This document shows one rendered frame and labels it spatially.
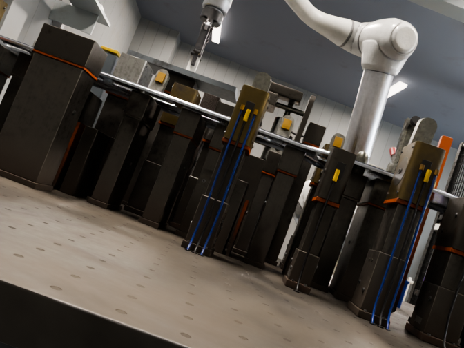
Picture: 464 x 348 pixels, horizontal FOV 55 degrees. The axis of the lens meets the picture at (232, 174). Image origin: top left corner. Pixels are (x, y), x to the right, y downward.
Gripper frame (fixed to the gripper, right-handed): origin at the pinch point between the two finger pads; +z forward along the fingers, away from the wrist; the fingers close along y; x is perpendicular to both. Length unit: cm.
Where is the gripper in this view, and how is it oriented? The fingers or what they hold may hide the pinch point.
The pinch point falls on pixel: (192, 67)
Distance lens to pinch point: 153.6
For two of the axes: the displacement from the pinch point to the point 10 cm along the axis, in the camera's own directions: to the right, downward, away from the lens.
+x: -9.3, -3.6, -0.8
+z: -3.5, 9.3, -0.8
